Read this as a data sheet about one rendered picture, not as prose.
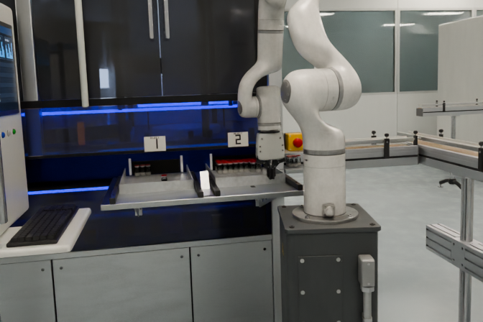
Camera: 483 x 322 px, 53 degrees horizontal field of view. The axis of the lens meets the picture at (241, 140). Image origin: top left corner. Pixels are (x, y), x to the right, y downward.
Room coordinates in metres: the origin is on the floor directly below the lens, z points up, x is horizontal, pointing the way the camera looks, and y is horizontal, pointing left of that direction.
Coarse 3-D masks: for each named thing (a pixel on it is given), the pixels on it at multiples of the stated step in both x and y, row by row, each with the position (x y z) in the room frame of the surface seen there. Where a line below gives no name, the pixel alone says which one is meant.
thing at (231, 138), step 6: (234, 132) 1.98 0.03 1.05; (240, 132) 1.99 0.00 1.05; (246, 132) 1.99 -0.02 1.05; (228, 138) 1.98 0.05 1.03; (234, 138) 1.98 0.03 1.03; (246, 138) 1.99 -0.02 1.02; (228, 144) 1.98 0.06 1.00; (234, 144) 1.98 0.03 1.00; (240, 144) 1.99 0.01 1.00; (246, 144) 1.99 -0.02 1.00
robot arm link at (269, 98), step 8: (264, 88) 1.70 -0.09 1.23; (272, 88) 1.70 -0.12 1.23; (264, 96) 1.70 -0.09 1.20; (272, 96) 1.70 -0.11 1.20; (264, 104) 1.69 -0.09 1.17; (272, 104) 1.70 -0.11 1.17; (264, 112) 1.69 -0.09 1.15; (272, 112) 1.70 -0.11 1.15; (264, 120) 1.70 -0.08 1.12; (272, 120) 1.69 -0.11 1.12; (280, 120) 1.73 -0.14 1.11
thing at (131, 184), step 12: (120, 180) 1.72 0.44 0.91; (132, 180) 1.88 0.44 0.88; (144, 180) 1.87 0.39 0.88; (156, 180) 1.86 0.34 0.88; (168, 180) 1.85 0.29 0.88; (180, 180) 1.69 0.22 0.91; (192, 180) 1.69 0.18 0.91; (120, 192) 1.65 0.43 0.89; (132, 192) 1.66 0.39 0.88; (144, 192) 1.67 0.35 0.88
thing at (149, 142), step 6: (144, 138) 1.92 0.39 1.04; (150, 138) 1.92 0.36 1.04; (156, 138) 1.93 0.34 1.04; (162, 138) 1.93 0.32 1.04; (144, 144) 1.92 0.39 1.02; (150, 144) 1.92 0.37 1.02; (162, 144) 1.93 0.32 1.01; (144, 150) 1.92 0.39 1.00; (150, 150) 1.92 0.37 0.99; (156, 150) 1.93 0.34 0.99; (162, 150) 1.93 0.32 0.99
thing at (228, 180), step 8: (208, 168) 1.92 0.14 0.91; (264, 168) 2.05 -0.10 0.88; (216, 176) 1.91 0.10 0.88; (224, 176) 1.90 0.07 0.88; (232, 176) 1.90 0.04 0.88; (240, 176) 1.72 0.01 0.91; (248, 176) 1.73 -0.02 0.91; (256, 176) 1.73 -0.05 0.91; (264, 176) 1.74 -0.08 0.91; (280, 176) 1.75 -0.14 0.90; (216, 184) 1.71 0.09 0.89; (224, 184) 1.71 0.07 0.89; (232, 184) 1.72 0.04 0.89; (240, 184) 1.72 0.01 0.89; (248, 184) 1.73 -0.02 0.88; (256, 184) 1.73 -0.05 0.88
